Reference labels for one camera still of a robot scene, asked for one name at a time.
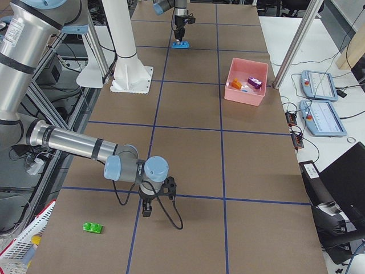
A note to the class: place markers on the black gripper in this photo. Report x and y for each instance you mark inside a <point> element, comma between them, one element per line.
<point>179,22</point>
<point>147,198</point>

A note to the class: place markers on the long blue toy block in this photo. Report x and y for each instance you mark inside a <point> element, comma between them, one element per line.
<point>180,45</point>

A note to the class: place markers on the green toy block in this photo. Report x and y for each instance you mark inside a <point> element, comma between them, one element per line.
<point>92,227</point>

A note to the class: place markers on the orange toy block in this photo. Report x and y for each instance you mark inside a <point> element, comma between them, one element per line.
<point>236,84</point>

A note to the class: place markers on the pink plastic box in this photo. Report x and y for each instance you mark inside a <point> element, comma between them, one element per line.
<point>242,69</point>

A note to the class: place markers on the purple toy block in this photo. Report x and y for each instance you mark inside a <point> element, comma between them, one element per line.
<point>256,83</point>

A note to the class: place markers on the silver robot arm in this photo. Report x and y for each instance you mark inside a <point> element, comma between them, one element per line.
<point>28,117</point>
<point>179,8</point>

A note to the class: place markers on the white plastic basket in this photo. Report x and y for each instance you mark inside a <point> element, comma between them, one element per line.
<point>16,257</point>

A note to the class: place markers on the far teach pendant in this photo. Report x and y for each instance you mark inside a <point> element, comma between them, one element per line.
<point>318,85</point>

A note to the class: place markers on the teach pendant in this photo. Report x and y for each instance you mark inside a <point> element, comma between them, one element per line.
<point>318,85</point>
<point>321,119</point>

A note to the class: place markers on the near teach pendant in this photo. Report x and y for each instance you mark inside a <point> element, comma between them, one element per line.
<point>321,119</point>

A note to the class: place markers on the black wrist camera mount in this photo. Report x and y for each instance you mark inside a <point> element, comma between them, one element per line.
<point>190,19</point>
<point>169,188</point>

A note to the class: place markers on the white pedestal column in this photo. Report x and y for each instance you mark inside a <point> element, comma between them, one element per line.
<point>130,75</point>

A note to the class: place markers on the aluminium frame post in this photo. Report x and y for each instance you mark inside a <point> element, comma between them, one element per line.
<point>299,36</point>

